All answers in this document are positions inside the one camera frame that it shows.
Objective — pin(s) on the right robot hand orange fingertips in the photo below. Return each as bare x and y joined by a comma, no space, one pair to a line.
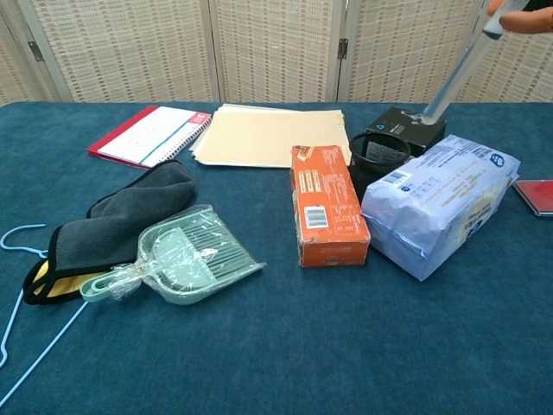
533,19

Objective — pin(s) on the clear plastic tube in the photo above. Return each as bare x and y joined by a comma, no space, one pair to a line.
458,73

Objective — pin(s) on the black product box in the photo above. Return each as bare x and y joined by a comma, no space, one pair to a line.
393,123

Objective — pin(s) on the red stamp pad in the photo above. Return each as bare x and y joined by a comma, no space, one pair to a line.
538,196

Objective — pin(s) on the metal screen hinge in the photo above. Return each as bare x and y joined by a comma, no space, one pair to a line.
343,47
35,50

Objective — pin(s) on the black mesh pen holder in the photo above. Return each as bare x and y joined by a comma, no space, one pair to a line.
380,149

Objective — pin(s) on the blue white tissue pack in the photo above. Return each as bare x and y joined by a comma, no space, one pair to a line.
436,203

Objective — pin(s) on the woven folding screen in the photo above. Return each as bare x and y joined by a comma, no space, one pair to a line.
276,47

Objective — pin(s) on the orange cardboard box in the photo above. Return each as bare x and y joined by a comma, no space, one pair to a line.
328,203

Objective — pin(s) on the manila file folder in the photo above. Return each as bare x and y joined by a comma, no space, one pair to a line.
268,138

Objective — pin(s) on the pale cream file folder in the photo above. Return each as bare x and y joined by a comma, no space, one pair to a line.
250,106

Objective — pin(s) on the blue felt table cover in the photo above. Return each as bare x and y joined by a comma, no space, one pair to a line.
302,346

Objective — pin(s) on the red spiral desk calendar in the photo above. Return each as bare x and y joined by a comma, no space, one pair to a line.
147,134

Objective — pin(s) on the green dustpan brush set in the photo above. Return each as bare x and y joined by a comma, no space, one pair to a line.
186,255

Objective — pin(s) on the grey cloth yellow lining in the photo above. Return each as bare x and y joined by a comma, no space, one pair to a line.
125,203

